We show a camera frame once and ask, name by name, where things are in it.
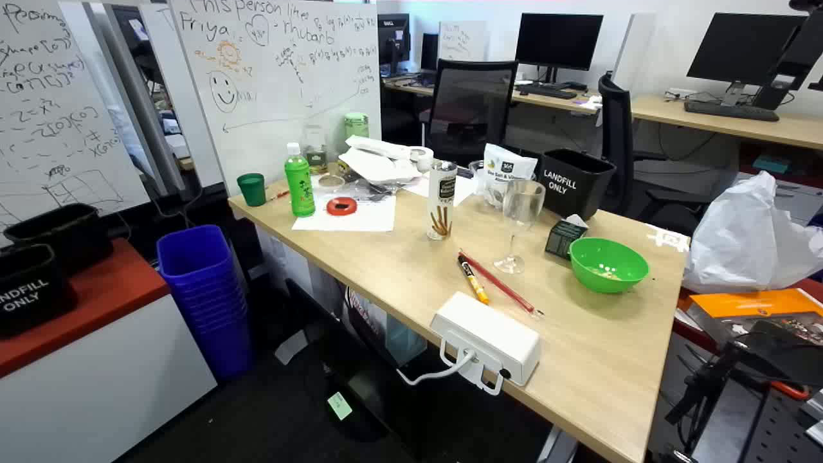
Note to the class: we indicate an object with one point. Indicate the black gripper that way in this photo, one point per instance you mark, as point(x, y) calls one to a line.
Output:
point(801, 54)

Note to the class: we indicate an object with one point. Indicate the black landfill bin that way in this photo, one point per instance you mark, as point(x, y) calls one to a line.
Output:
point(35, 291)
point(575, 183)

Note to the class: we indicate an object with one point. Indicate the plain black bin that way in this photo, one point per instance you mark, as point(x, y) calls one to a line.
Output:
point(60, 236)

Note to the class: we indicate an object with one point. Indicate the black computer monitor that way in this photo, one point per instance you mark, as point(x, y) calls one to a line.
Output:
point(741, 48)
point(555, 39)
point(395, 35)

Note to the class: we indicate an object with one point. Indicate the wooden office desk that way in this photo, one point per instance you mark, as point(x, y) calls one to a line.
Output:
point(771, 129)

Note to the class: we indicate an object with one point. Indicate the black computer keyboard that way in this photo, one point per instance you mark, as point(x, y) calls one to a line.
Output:
point(729, 110)

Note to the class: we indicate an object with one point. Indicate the white plastic bag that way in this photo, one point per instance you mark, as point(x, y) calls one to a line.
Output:
point(746, 241)

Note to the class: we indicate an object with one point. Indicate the black solid office chair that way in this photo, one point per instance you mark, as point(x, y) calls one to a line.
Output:
point(617, 137)

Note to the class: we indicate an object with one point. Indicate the orange book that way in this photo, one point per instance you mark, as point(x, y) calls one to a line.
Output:
point(755, 305)

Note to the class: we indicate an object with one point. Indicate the green plastic bowl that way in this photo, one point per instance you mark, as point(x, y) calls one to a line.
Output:
point(607, 265)

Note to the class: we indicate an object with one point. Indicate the clear bag black label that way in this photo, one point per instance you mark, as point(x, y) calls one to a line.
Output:
point(508, 164)

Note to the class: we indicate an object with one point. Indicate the clear wine glass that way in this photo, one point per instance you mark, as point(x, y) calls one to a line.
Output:
point(517, 207)

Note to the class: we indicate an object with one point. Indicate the black tripod stand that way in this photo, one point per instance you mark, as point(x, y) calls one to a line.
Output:
point(710, 376)

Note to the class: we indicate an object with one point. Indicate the black mesh office chair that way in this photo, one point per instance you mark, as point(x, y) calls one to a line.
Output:
point(468, 107)

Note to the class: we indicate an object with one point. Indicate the small handwritten whiteboard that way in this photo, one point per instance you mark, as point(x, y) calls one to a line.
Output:
point(464, 43)

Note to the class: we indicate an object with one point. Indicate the white masking tape roll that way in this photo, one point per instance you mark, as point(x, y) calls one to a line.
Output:
point(419, 169)

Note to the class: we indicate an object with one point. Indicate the white power strip box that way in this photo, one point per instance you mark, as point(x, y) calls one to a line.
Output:
point(483, 336)

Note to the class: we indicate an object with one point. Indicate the pile of white papers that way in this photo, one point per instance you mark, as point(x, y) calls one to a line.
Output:
point(377, 164)

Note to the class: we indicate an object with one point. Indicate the small clear bottle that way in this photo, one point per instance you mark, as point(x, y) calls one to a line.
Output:
point(314, 155)

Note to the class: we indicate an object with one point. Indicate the green drink bottle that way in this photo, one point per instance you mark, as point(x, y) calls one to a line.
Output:
point(300, 183)

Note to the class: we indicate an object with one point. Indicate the whiteboard with smiley drawing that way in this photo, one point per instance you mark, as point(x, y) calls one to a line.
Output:
point(284, 87)

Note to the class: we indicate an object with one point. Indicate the green plastic cup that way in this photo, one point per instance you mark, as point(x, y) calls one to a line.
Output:
point(252, 192)

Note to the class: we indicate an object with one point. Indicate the blue stacked plastic bins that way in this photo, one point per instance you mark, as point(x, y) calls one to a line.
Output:
point(201, 291)

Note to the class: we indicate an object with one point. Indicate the whiteboard with handwriting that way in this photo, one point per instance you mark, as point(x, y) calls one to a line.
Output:
point(53, 105)

